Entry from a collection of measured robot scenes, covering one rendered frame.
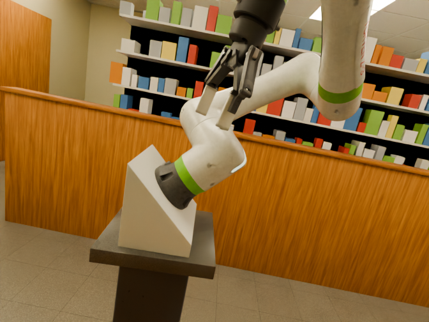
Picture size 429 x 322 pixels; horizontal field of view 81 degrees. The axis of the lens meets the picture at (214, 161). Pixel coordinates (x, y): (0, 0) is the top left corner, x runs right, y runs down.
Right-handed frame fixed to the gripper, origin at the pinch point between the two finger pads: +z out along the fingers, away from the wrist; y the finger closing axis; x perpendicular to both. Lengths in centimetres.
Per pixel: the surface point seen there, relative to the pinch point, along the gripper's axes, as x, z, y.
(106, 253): 9.9, 41.8, 2.6
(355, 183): -165, 8, 68
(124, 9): 20, -42, 217
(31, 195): 43, 131, 174
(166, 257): -3.7, 37.6, -1.7
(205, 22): -42, -61, 185
